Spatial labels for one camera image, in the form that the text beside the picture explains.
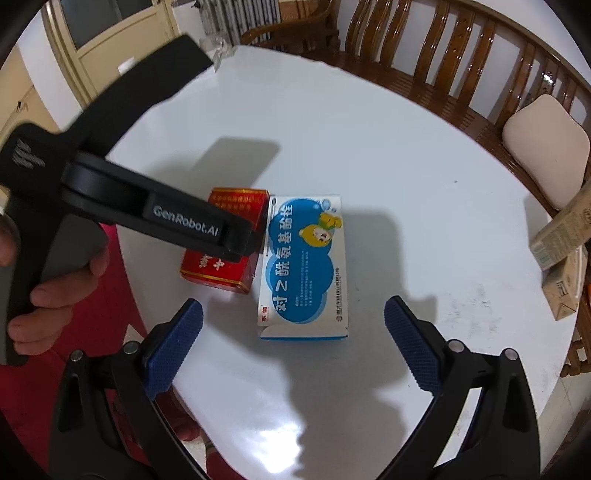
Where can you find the wooden bench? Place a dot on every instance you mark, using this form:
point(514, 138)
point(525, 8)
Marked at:
point(461, 55)

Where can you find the beige drink carton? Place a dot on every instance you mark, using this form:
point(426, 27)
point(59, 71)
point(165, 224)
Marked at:
point(565, 290)
point(563, 235)

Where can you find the blue and white medicine box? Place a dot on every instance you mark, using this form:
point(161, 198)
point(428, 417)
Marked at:
point(300, 277)

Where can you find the dark wooden armchair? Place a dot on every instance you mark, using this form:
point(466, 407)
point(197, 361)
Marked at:
point(300, 23)

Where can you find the person's red trousers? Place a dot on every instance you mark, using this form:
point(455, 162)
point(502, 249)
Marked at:
point(37, 392)

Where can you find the person's left hand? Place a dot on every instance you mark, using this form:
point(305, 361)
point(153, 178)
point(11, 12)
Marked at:
point(60, 304)

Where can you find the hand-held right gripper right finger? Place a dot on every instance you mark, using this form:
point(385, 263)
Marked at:
point(413, 346)

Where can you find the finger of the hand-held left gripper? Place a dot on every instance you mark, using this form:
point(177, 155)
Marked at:
point(244, 242)

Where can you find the red cigarette box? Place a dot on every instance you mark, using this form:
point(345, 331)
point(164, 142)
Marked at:
point(217, 277)

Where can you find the cream seat cushion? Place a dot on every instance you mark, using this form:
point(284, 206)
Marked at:
point(549, 143)

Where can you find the cream cabinet door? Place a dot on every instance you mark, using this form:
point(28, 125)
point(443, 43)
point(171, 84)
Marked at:
point(120, 41)

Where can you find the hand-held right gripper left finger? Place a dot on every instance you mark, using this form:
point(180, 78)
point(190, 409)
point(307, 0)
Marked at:
point(173, 350)

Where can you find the grey radiator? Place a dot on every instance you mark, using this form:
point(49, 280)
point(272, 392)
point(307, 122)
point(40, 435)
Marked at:
point(244, 18)

